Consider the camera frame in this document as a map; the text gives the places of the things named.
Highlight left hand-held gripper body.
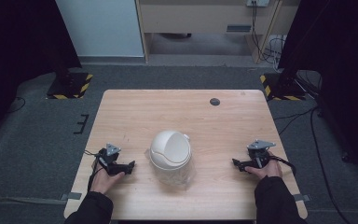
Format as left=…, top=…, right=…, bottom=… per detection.
left=97, top=143, right=131, bottom=176

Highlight person's right hand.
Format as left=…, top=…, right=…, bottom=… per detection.
left=245, top=151, right=283, bottom=181

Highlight grey tape strip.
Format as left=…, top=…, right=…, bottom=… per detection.
left=60, top=191, right=83, bottom=202
left=293, top=193, right=311, bottom=203

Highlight person's left hand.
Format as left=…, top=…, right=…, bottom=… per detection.
left=89, top=167, right=127, bottom=196

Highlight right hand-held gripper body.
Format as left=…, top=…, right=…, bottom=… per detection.
left=243, top=139, right=277, bottom=171

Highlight hand-held gripper black cable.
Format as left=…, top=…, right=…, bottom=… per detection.
left=84, top=148, right=107, bottom=192
left=269, top=154, right=297, bottom=177

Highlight left hand-held gripper black cable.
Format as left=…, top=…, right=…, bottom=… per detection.
left=84, top=148, right=107, bottom=192

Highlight black curtain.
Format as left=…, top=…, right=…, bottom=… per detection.
left=277, top=0, right=358, bottom=185
left=0, top=0, right=83, bottom=141

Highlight clear plastic bag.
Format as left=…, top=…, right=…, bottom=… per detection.
left=144, top=148, right=198, bottom=189

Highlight right hand-held gripper black cable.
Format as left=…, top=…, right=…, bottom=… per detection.
left=269, top=154, right=297, bottom=177

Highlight black floor cable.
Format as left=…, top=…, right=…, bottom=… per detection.
left=273, top=105, right=352, bottom=224
left=7, top=95, right=27, bottom=114

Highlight white partition panel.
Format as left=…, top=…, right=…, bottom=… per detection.
left=55, top=0, right=145, bottom=58

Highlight black stand base hazard stripes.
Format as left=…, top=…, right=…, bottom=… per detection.
left=46, top=72, right=94, bottom=100
left=259, top=72, right=308, bottom=102

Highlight white swing-lid trash bin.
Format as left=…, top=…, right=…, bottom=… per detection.
left=148, top=130, right=193, bottom=172

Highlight grey wall power socket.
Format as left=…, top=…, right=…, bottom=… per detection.
left=245, top=0, right=270, bottom=8

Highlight black cables under desk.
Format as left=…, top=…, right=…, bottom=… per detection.
left=250, top=2, right=287, bottom=65

